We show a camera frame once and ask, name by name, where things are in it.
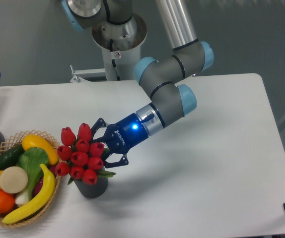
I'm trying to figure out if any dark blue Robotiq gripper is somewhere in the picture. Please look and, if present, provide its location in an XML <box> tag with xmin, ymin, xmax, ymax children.
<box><xmin>91</xmin><ymin>113</ymin><xmax>148</xmax><ymax>168</ymax></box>

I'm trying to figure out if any red tulip bouquet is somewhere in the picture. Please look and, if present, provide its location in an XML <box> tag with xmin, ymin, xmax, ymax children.
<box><xmin>55</xmin><ymin>123</ymin><xmax>116</xmax><ymax>185</ymax></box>

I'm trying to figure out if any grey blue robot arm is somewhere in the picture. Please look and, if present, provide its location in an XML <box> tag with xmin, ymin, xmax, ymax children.
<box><xmin>62</xmin><ymin>0</ymin><xmax>214</xmax><ymax>168</ymax></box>

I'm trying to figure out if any dark grey ribbed vase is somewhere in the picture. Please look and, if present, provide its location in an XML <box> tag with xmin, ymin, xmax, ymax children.
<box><xmin>74</xmin><ymin>170</ymin><xmax>108</xmax><ymax>198</ymax></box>

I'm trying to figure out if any dark red vegetable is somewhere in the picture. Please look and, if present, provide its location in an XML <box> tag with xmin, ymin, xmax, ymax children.
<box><xmin>33</xmin><ymin>166</ymin><xmax>56</xmax><ymax>197</ymax></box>

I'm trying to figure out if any yellow banana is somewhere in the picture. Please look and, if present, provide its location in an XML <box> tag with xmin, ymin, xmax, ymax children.
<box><xmin>2</xmin><ymin>164</ymin><xmax>56</xmax><ymax>225</ymax></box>

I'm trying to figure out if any yellow squash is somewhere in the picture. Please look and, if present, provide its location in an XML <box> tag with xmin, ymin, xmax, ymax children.
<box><xmin>22</xmin><ymin>134</ymin><xmax>59</xmax><ymax>166</ymax></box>

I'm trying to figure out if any green bok choy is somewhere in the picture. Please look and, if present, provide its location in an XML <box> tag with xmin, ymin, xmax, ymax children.
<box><xmin>15</xmin><ymin>147</ymin><xmax>49</xmax><ymax>207</ymax></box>

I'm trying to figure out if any green cucumber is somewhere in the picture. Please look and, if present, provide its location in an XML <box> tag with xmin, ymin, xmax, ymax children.
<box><xmin>0</xmin><ymin>144</ymin><xmax>24</xmax><ymax>171</ymax></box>

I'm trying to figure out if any round beige disc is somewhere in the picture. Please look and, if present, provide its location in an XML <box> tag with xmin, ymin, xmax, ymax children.
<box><xmin>0</xmin><ymin>166</ymin><xmax>28</xmax><ymax>194</ymax></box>

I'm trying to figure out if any orange fruit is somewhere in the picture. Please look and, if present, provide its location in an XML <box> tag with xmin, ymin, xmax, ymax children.
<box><xmin>0</xmin><ymin>190</ymin><xmax>15</xmax><ymax>214</ymax></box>

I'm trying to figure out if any woven wicker basket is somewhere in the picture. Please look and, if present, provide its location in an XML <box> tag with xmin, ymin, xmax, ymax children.
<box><xmin>0</xmin><ymin>130</ymin><xmax>61</xmax><ymax>229</ymax></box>

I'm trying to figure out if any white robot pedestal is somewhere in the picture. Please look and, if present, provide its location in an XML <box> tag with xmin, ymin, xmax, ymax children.
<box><xmin>70</xmin><ymin>13</ymin><xmax>148</xmax><ymax>83</ymax></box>

